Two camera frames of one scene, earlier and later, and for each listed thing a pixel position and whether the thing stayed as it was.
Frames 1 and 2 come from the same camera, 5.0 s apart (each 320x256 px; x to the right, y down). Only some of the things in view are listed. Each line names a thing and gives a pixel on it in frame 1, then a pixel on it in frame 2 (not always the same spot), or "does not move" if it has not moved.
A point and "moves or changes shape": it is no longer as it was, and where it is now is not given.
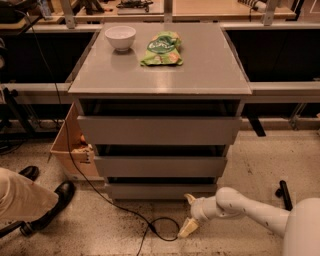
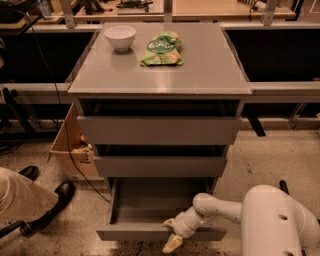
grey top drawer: x=158 y=130 does not move
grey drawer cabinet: x=160 y=104 does not move
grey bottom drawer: x=159 y=191 moves or changes shape
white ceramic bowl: x=121 y=37 does not move
